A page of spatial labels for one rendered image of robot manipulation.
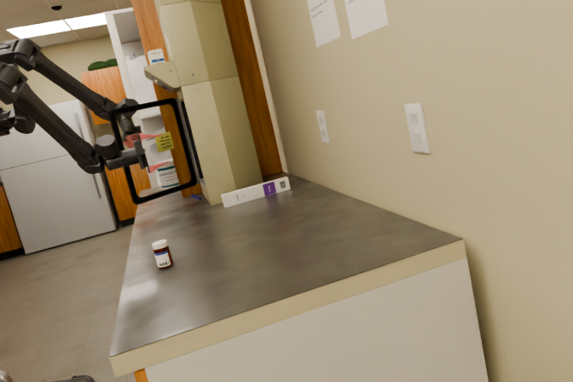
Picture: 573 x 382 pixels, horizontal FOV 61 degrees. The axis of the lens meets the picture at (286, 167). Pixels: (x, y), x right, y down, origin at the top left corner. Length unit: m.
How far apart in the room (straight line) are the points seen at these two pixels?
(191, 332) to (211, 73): 1.20
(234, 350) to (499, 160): 0.58
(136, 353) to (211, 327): 0.13
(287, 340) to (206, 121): 1.12
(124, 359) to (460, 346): 0.66
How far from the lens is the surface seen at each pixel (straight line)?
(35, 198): 6.97
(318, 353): 0.98
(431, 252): 1.02
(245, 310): 0.91
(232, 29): 2.31
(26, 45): 2.04
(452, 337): 1.10
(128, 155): 1.75
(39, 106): 1.68
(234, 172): 1.91
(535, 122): 0.85
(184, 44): 1.89
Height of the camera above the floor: 1.30
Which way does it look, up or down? 9 degrees down
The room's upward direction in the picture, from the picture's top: 13 degrees counter-clockwise
